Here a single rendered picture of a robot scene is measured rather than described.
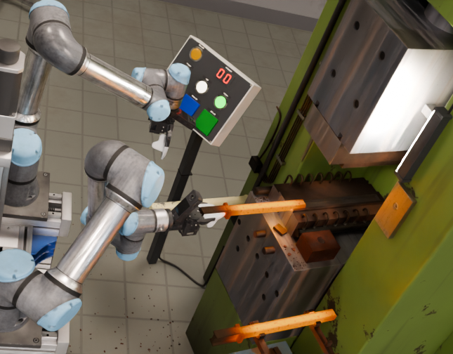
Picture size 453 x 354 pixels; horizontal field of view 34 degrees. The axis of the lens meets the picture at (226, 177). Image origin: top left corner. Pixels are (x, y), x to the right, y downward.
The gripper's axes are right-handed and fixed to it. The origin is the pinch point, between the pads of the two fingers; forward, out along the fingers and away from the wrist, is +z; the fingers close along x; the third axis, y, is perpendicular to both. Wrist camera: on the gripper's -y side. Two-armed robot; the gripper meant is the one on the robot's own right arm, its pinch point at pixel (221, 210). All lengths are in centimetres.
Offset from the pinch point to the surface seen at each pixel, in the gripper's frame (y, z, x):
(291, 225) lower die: 5.1, 27.7, 5.6
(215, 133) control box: 0.1, 14.0, -38.7
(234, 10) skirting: 93, 161, -277
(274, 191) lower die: 3.4, 27.7, -9.9
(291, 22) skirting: 92, 206, -265
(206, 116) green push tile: -2.8, 11.8, -45.2
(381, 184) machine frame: 2, 76, -8
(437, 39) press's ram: -76, 41, 8
